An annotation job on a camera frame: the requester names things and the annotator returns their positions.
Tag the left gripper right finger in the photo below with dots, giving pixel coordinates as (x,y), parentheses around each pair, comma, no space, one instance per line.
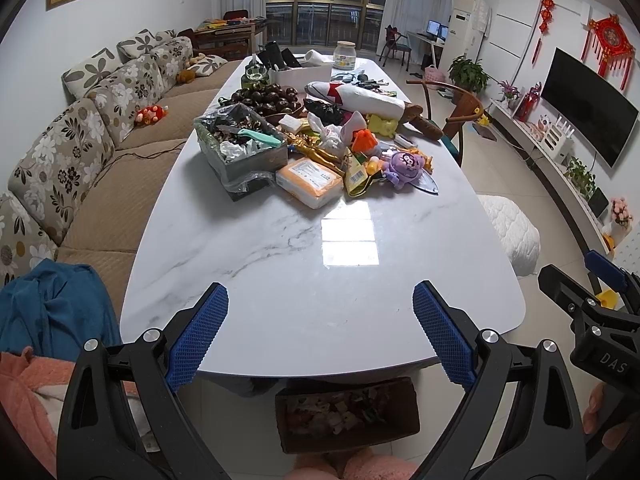
(542,438)

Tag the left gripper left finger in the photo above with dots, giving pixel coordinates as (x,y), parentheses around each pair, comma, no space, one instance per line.
(122,418)

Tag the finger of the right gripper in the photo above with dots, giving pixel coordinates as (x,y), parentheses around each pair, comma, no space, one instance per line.
(606,271)

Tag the purple toy airplane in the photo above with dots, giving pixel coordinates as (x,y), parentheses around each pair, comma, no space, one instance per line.
(401,167)

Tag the orange white parcel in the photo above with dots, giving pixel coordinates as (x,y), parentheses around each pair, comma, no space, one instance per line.
(312,184)

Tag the cardboard trash box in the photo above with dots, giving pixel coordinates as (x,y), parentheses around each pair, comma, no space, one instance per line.
(321,417)

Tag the right hand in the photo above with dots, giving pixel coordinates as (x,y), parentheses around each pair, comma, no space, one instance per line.
(592,418)

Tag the white quilted pouf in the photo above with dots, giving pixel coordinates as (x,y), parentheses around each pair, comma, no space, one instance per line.
(519,238)

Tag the pink fluffy garment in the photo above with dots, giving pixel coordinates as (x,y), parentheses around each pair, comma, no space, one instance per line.
(33,389)

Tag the blue cloth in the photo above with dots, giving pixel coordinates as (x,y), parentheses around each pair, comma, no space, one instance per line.
(54,309)

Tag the white tv cabinet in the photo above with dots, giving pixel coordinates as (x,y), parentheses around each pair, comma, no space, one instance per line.
(584,225)

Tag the black television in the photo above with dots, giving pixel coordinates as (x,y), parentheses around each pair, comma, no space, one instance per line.
(601,114)

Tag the pink fluffy trouser legs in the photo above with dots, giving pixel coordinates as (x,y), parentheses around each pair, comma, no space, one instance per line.
(363,464)

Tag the silver foil wrapper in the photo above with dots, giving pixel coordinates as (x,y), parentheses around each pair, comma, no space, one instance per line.
(424,182)

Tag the wooden chair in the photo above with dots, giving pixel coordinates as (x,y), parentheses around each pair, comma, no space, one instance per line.
(467,109)

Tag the floral cushion beige sofa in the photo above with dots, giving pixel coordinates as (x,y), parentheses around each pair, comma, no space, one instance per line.
(84,192)

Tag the red chinese knot decoration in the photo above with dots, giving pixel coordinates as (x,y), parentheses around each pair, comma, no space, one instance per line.
(610,45)

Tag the green potted plant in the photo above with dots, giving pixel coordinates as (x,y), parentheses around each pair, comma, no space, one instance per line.
(468,75)

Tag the orange plush toy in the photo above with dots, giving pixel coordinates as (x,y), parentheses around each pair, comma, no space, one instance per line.
(363,141)

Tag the white floor air conditioner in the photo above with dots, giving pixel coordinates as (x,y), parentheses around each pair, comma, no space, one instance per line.
(460,33)

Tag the grey tray of clutter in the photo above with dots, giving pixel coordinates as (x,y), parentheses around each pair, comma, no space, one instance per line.
(243,149)

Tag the gold figurine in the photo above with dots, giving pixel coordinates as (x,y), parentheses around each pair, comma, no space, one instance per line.
(301,145)

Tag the white lidded jar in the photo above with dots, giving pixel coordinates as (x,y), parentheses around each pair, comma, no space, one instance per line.
(344,55)

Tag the bowl of dark chestnuts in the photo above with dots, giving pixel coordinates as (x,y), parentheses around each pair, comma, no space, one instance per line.
(269,99)

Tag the white storage box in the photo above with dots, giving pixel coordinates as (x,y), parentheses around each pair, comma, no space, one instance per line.
(299,77)

